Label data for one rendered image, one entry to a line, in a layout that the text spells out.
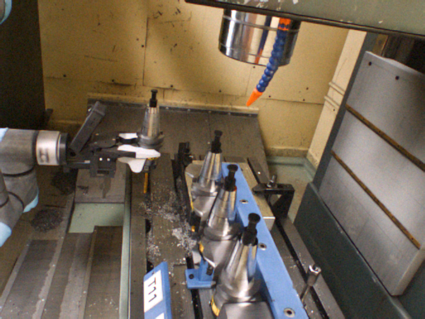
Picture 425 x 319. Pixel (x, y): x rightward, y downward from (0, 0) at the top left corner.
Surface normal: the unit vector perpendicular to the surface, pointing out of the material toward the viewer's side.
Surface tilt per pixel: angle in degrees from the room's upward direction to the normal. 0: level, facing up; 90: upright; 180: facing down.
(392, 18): 90
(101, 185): 24
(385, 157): 90
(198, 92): 90
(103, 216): 0
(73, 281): 8
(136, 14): 90
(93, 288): 7
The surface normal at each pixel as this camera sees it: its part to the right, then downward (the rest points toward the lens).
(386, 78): -0.97, -0.03
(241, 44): -0.47, 0.36
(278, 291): 0.17, -0.86
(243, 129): 0.23, -0.57
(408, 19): 0.18, 0.51
